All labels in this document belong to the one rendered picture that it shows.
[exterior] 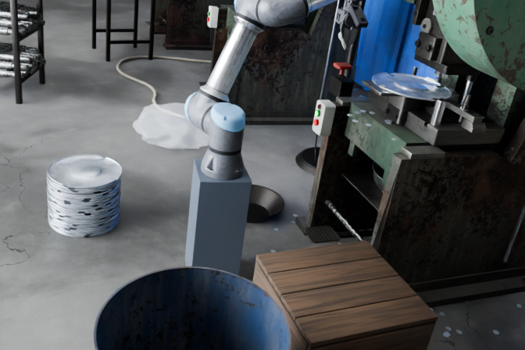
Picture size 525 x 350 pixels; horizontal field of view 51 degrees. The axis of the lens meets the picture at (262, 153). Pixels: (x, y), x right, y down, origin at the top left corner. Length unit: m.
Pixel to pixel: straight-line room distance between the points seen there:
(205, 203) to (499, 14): 1.07
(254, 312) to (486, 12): 0.96
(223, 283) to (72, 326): 0.70
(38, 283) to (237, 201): 0.76
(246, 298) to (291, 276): 0.27
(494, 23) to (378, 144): 0.70
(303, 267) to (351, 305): 0.20
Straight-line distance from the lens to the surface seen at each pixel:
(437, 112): 1.96
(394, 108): 2.09
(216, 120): 1.82
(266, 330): 1.40
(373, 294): 1.66
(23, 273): 2.20
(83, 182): 2.28
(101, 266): 2.20
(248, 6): 1.92
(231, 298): 1.44
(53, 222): 2.40
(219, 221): 1.94
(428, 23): 2.10
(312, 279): 1.65
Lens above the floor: 1.33
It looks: 25 degrees down
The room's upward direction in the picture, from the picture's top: 8 degrees clockwise
